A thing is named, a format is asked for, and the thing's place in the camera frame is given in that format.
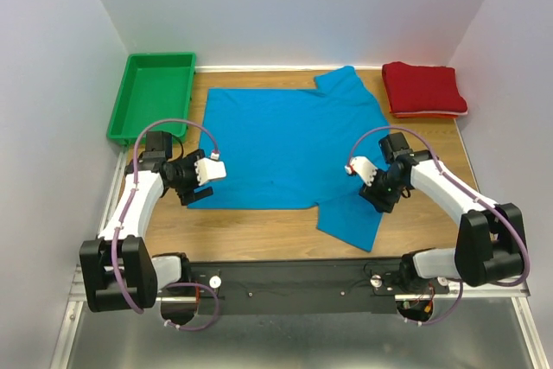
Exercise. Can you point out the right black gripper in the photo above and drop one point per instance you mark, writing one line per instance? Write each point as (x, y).
(371, 194)

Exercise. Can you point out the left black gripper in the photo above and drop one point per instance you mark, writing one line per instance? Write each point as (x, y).
(183, 192)

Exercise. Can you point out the blue t shirt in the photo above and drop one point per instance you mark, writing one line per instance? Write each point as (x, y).
(287, 149)

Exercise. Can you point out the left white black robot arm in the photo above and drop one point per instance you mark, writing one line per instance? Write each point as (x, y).
(117, 270)

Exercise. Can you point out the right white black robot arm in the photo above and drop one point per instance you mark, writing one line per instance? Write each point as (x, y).
(490, 244)

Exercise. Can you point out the folded red t shirt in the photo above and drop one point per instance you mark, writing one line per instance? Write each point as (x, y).
(401, 74)

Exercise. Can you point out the green plastic tray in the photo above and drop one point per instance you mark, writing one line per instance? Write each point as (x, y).
(153, 87)

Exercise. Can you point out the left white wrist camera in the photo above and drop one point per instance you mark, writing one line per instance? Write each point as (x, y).
(207, 170)

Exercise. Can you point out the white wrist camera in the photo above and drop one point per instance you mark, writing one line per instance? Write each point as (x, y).
(364, 168)
(207, 170)

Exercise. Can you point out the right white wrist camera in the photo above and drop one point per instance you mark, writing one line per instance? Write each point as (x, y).
(364, 168)

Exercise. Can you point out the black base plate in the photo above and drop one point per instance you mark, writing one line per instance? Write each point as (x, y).
(296, 287)

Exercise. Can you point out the aluminium frame rail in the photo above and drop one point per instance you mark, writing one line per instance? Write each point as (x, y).
(488, 289)

